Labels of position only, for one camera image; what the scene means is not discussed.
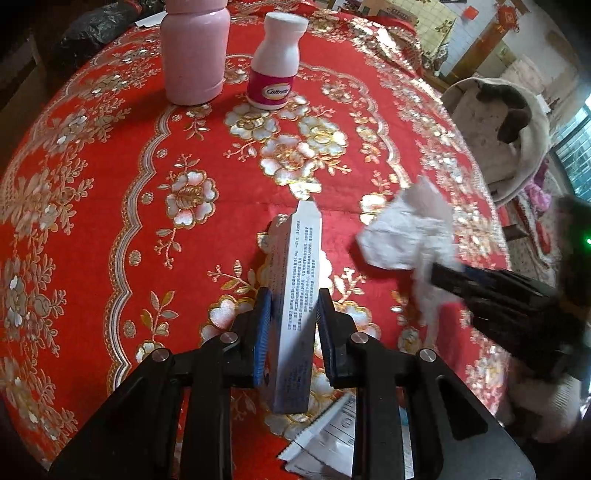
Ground black plastic bag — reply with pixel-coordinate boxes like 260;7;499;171
58;0;167;70

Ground pink thermos bottle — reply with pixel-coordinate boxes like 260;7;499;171
161;0;230;106

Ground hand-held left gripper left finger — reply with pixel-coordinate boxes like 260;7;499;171
48;287;273;480

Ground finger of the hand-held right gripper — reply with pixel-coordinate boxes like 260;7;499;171
429;262;561;301
462;299;561;370

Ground window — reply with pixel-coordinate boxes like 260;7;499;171
551;99;591;204

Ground white pill bottle pink label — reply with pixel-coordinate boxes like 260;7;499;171
246;11;309;110

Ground white printed packet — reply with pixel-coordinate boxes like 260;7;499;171
277;392;416;480

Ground red knot ornament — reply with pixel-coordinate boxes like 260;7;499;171
494;4;520;33

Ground floral hanging cloth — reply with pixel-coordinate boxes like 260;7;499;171
383;0;458;70

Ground red floral tablecloth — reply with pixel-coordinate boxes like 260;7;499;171
0;0;513;480

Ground white blue medicine box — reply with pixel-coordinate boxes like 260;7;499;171
259;198;324;415

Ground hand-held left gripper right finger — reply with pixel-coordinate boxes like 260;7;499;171
316;288;539;480

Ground white tissue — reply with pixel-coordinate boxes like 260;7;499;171
355;175;465;344

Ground pink clothes pile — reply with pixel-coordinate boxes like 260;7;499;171
526;180;550;217

